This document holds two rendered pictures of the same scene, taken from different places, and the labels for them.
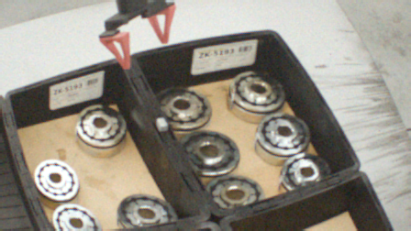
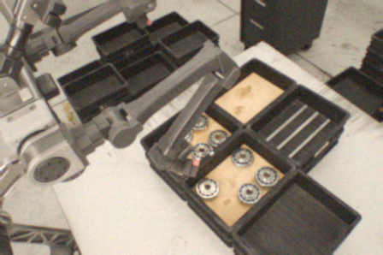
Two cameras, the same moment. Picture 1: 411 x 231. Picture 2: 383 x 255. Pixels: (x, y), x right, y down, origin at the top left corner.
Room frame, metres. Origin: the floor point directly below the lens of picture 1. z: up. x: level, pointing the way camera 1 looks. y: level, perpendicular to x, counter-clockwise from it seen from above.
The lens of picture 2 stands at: (1.28, 0.84, 2.14)
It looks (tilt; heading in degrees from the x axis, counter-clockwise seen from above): 52 degrees down; 265
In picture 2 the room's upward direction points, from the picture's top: 10 degrees counter-clockwise
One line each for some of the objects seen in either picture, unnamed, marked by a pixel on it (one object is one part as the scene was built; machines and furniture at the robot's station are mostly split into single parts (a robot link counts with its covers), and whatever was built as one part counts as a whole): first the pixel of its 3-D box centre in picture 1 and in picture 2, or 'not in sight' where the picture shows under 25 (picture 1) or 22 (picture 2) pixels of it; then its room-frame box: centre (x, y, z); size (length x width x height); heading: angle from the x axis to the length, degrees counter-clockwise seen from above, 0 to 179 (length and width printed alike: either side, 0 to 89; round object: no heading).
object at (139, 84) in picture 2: not in sight; (150, 86); (1.36, -1.10, 0.31); 0.40 x 0.30 x 0.34; 21
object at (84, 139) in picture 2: not in sight; (85, 139); (1.52, 0.25, 1.45); 0.09 x 0.08 x 0.12; 111
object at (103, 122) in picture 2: not in sight; (112, 128); (1.45, 0.22, 1.43); 0.10 x 0.05 x 0.09; 21
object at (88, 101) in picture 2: not in sight; (103, 106); (1.74, -0.95, 0.37); 0.40 x 0.30 x 0.45; 21
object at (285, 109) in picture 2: not in sight; (296, 128); (0.71, 0.00, 0.87); 0.40 x 0.30 x 0.11; 28
